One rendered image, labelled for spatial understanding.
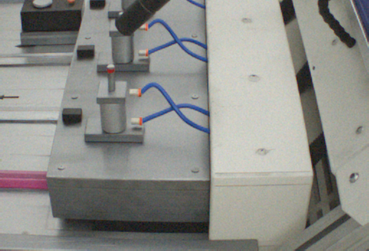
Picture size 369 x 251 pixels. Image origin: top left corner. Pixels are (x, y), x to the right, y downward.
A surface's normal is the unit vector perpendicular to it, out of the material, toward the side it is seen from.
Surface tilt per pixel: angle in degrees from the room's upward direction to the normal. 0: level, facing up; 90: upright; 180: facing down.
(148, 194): 90
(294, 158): 44
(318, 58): 90
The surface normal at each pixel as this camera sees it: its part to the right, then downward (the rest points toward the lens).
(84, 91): 0.00, -0.82
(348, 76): -0.72, -0.57
